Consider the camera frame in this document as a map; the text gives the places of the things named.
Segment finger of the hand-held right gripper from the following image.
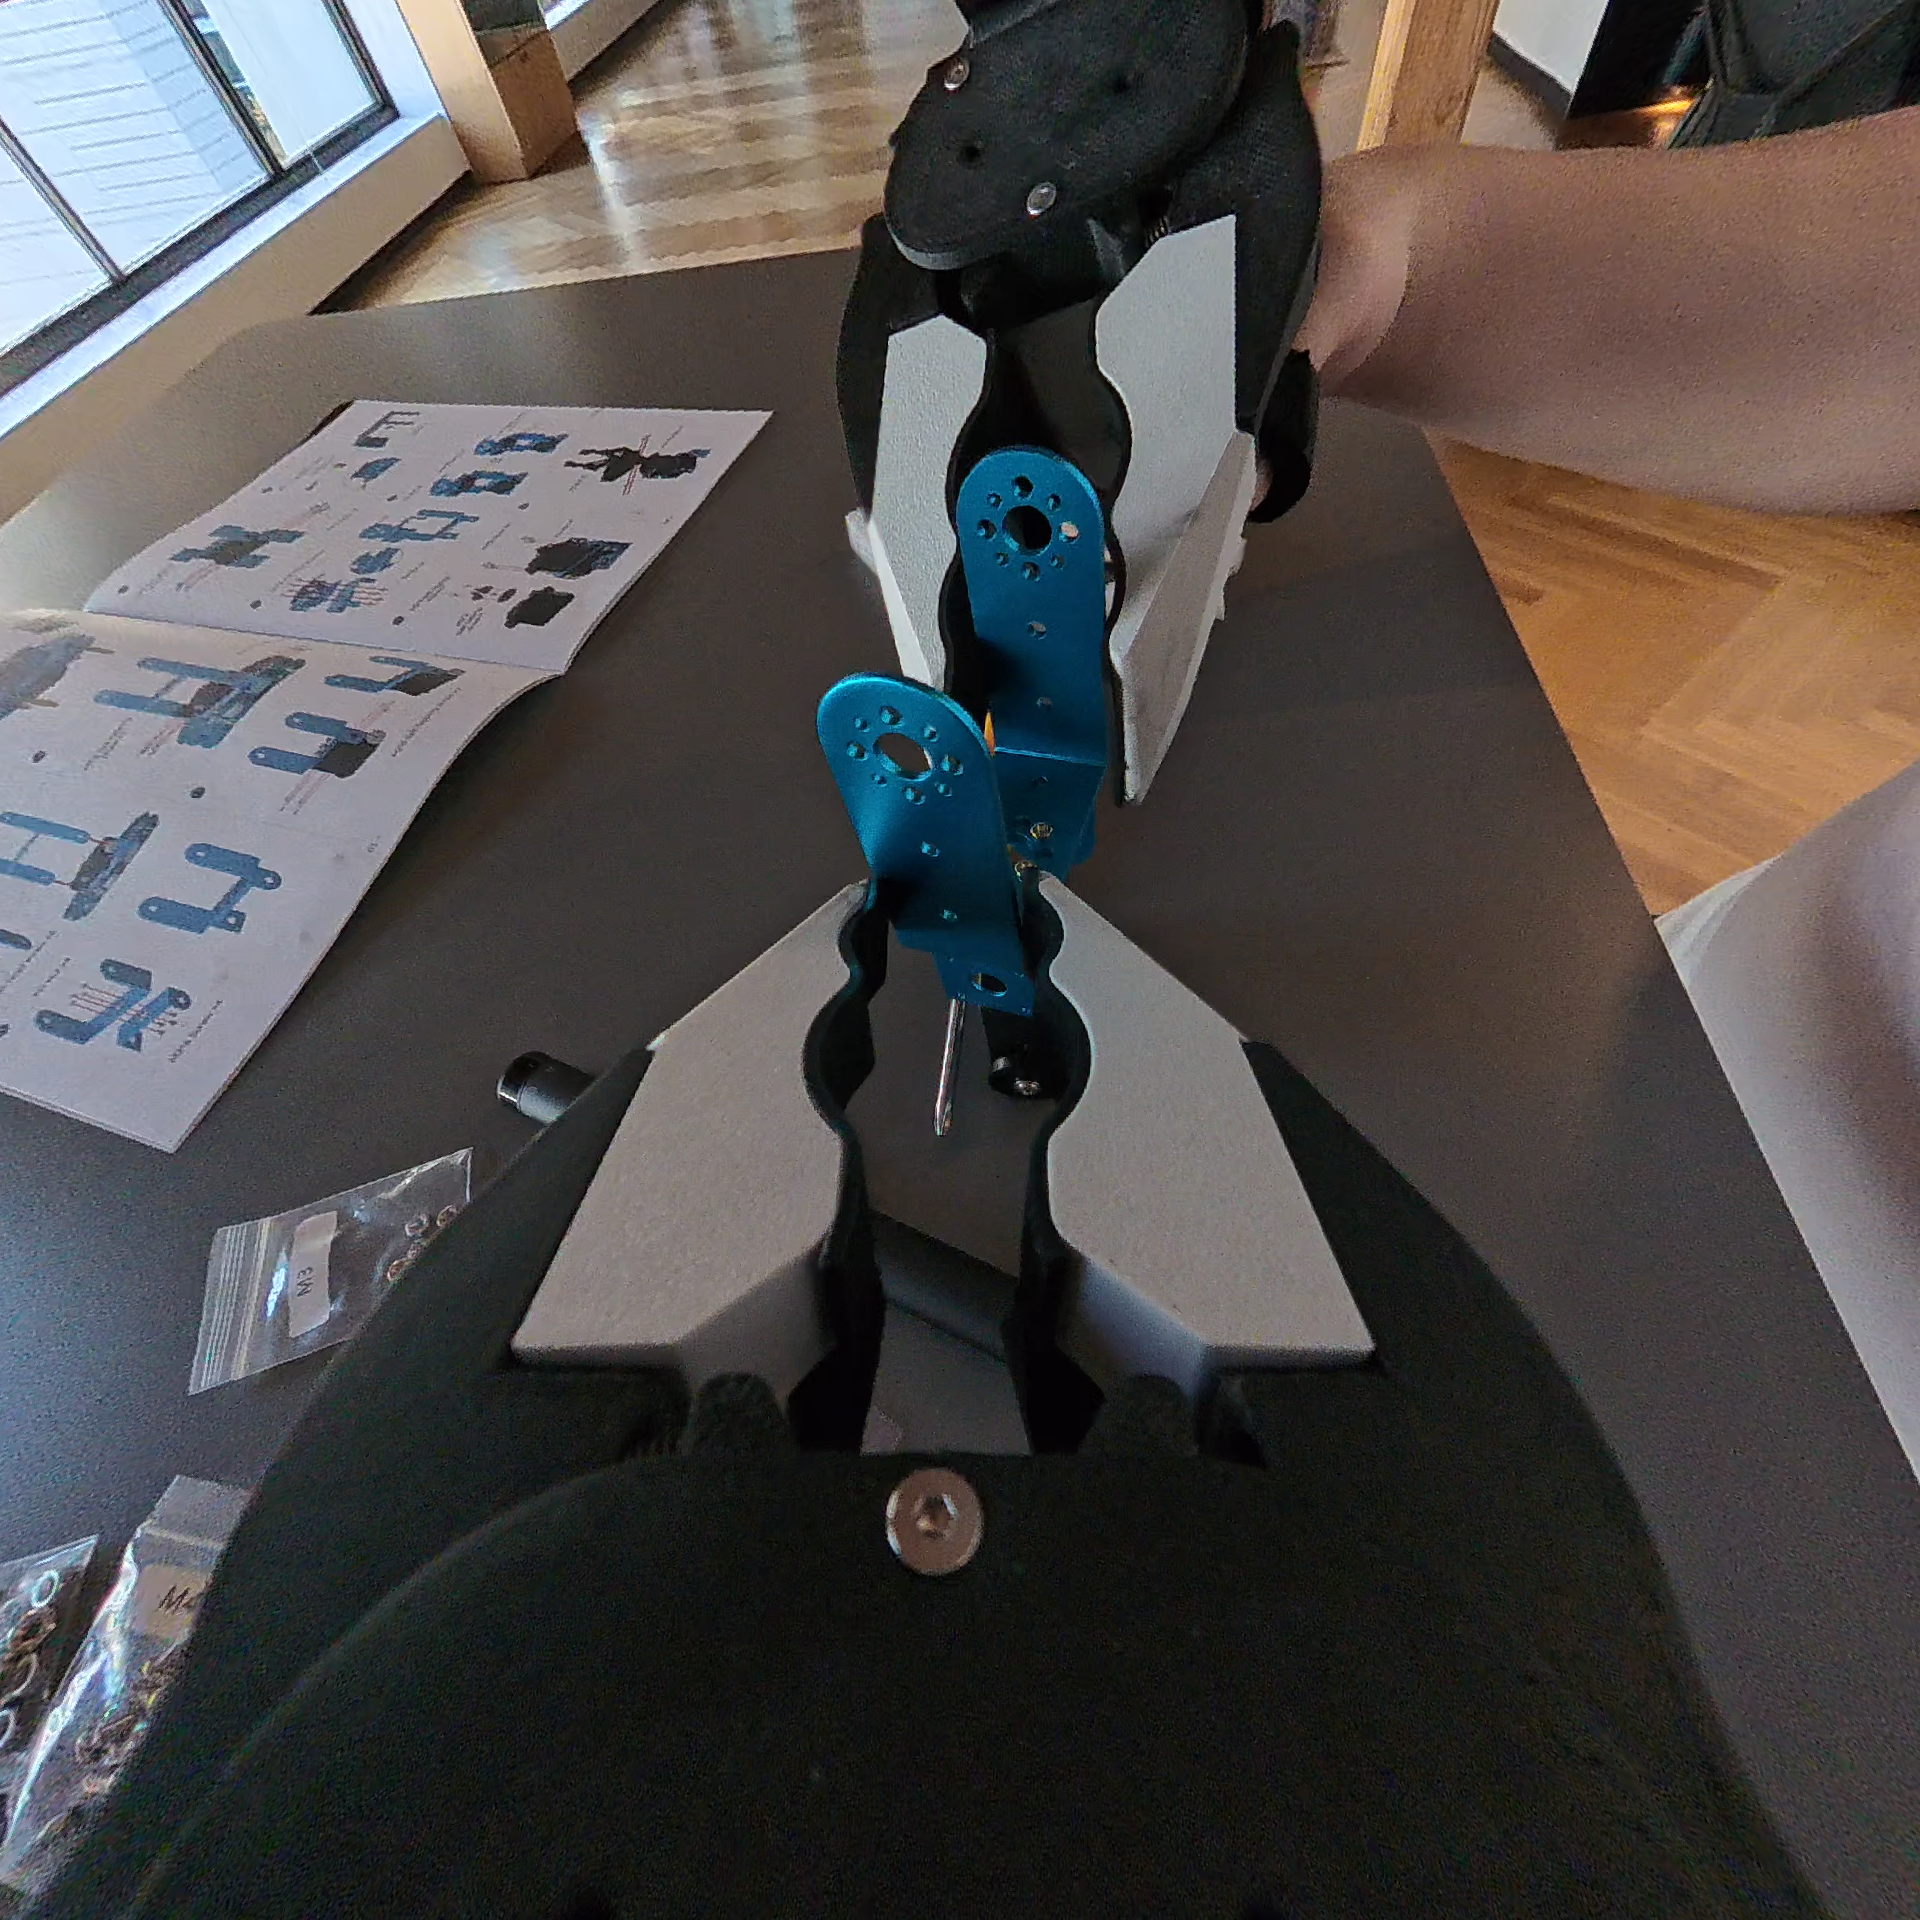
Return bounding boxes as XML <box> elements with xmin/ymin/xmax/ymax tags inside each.
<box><xmin>1092</xmin><ymin>214</ymin><xmax>1261</xmax><ymax>808</ymax></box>
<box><xmin>844</xmin><ymin>312</ymin><xmax>1005</xmax><ymax>690</ymax></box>

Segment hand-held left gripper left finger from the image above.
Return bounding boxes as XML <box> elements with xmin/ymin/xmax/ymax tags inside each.
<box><xmin>506</xmin><ymin>882</ymin><xmax>884</xmax><ymax>1455</ymax></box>

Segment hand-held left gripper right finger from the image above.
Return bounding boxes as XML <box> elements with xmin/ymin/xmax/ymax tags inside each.
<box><xmin>1016</xmin><ymin>875</ymin><xmax>1383</xmax><ymax>1455</ymax></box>

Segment blue metal bracket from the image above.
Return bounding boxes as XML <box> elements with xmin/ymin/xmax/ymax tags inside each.
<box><xmin>816</xmin><ymin>450</ymin><xmax>1110</xmax><ymax>1030</ymax></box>

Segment dark grey desk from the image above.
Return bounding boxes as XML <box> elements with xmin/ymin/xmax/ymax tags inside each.
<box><xmin>0</xmin><ymin>247</ymin><xmax>1920</xmax><ymax>1920</ymax></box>

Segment black cylindrical tool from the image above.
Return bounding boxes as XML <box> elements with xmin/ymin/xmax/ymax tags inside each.
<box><xmin>499</xmin><ymin>1051</ymin><xmax>1026</xmax><ymax>1360</ymax></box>

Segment scattered small clear parts bags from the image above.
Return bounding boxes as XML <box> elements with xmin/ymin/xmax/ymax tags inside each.
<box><xmin>0</xmin><ymin>1147</ymin><xmax>477</xmax><ymax>1870</ymax></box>

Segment square wooden pillar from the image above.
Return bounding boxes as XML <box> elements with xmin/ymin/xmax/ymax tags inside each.
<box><xmin>397</xmin><ymin>0</ymin><xmax>588</xmax><ymax>182</ymax></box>

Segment open instruction booklet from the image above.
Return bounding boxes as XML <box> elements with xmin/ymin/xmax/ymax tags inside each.
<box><xmin>0</xmin><ymin>396</ymin><xmax>775</xmax><ymax>1155</ymax></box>

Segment large window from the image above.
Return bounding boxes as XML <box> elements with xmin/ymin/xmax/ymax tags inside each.
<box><xmin>0</xmin><ymin>0</ymin><xmax>401</xmax><ymax>379</ymax></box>

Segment yellow handled screwdriver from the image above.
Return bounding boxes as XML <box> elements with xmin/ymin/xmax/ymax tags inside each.
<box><xmin>931</xmin><ymin>708</ymin><xmax>1038</xmax><ymax>1140</ymax></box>

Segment thick wooden post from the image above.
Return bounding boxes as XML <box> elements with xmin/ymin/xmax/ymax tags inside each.
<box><xmin>1356</xmin><ymin>0</ymin><xmax>1503</xmax><ymax>152</ymax></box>

